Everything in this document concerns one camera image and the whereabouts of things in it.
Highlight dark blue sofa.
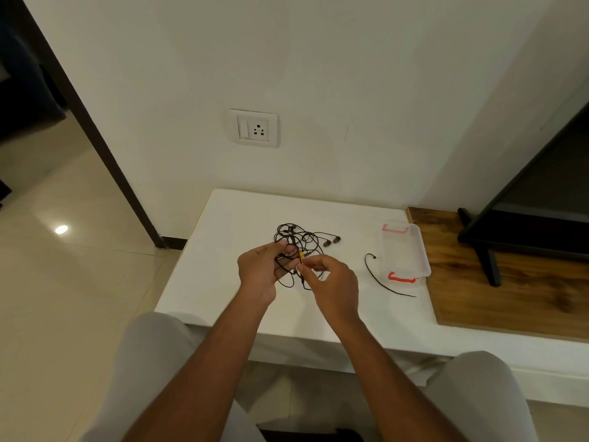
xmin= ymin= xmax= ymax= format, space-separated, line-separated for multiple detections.
xmin=0 ymin=13 xmax=67 ymax=143

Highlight wooden cabinet top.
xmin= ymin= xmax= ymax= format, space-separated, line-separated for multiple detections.
xmin=406 ymin=206 xmax=589 ymax=341

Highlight person's left forearm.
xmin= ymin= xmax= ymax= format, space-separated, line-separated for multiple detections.
xmin=124 ymin=285 xmax=277 ymax=442

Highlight black television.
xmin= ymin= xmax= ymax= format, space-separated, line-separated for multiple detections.
xmin=458 ymin=101 xmax=589 ymax=289

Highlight black door frame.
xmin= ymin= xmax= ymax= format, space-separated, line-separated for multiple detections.
xmin=9 ymin=0 xmax=187 ymax=250

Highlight person's left hand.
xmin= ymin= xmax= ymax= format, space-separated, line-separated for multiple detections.
xmin=237 ymin=239 xmax=300 ymax=307

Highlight short black cable tie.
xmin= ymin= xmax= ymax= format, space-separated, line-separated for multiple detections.
xmin=364 ymin=252 xmax=417 ymax=298

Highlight black earphones with yellow tie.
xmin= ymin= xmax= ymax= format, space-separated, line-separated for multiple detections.
xmin=274 ymin=223 xmax=325 ymax=290

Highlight clear box with red clips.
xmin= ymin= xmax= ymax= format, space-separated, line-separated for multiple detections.
xmin=380 ymin=220 xmax=432 ymax=285

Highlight white wall socket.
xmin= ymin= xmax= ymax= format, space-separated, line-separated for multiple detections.
xmin=228 ymin=109 xmax=280 ymax=149

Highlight black stool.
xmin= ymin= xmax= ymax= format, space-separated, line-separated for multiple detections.
xmin=259 ymin=427 xmax=364 ymax=442

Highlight person's right forearm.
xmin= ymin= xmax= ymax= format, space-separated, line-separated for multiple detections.
xmin=338 ymin=312 xmax=466 ymax=442

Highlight person's right hand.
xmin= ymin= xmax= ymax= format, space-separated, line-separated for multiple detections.
xmin=296 ymin=254 xmax=361 ymax=336

